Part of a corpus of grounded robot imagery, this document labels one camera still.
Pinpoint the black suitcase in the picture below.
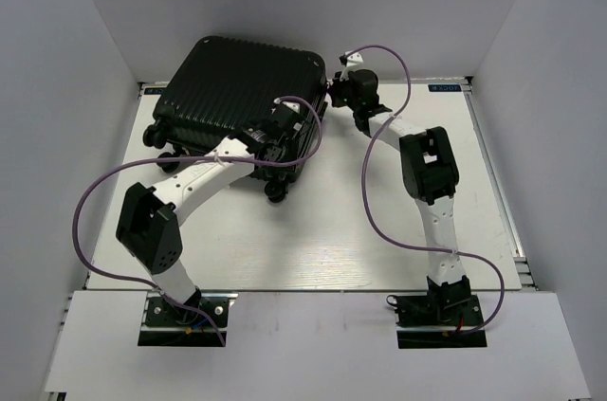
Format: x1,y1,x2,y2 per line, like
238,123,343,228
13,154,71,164
149,36,327,173

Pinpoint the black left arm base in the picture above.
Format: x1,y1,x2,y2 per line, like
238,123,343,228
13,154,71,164
138,292,238,348

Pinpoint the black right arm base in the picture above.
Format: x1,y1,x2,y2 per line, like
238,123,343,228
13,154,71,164
386,295,487,350

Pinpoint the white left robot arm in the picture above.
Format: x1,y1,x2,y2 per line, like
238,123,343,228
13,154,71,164
116,97,319,324

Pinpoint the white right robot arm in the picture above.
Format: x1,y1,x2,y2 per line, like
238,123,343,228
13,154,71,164
328,51,471,324

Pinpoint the black suitcase wheel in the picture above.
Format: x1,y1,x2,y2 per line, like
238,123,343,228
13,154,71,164
142,125,167,149
264,182,288,204

